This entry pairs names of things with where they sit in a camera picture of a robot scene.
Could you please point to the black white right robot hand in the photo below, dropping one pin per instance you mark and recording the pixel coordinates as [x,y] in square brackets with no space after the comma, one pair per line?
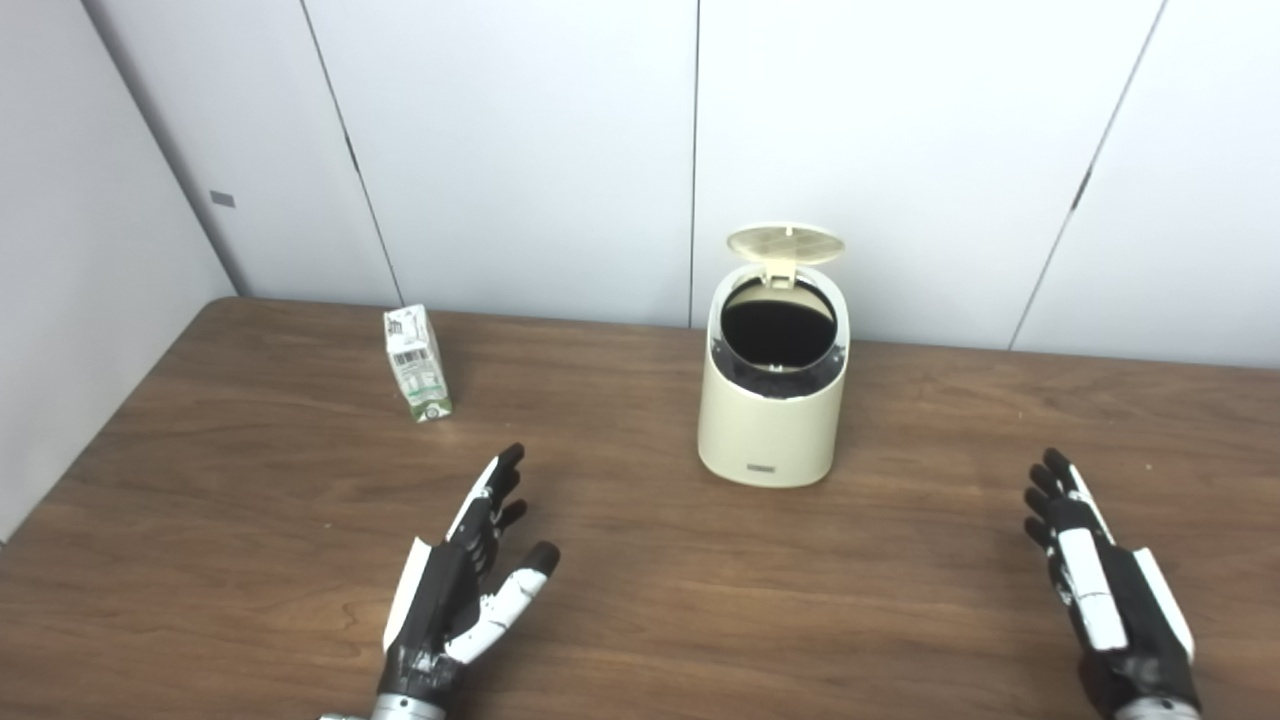
[1135,620]

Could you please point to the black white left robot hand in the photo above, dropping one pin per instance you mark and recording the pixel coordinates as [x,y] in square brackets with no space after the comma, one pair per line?
[435,610]

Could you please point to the white green milk carton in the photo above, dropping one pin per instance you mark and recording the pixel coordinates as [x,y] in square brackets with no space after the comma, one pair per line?
[420,370]

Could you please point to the cream round bin lid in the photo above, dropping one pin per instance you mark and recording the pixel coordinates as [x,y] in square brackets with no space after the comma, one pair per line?
[785,243]

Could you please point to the cream-colored bin body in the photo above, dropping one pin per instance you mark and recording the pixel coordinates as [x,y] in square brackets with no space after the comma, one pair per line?
[770,430]

